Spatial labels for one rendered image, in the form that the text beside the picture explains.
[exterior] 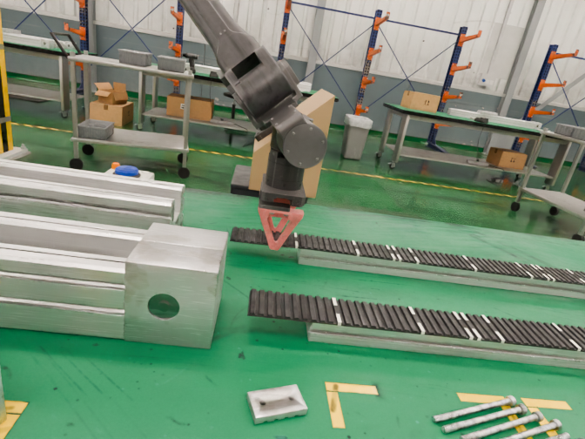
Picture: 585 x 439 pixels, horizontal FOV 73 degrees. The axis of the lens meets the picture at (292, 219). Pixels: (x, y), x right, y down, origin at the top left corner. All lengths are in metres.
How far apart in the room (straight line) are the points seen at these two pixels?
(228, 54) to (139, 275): 0.32
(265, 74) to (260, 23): 7.54
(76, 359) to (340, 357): 0.27
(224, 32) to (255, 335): 0.40
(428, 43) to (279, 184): 8.12
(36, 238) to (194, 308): 0.20
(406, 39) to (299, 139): 8.03
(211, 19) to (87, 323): 0.42
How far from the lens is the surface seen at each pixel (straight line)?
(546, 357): 0.61
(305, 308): 0.48
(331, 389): 0.44
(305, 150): 0.50
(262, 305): 0.47
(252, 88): 0.55
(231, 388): 0.42
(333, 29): 8.17
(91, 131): 3.59
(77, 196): 0.63
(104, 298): 0.44
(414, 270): 0.70
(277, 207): 0.57
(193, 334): 0.45
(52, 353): 0.47
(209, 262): 0.42
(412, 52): 8.53
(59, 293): 0.46
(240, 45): 0.59
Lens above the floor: 1.08
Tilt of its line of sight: 21 degrees down
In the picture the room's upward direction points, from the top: 10 degrees clockwise
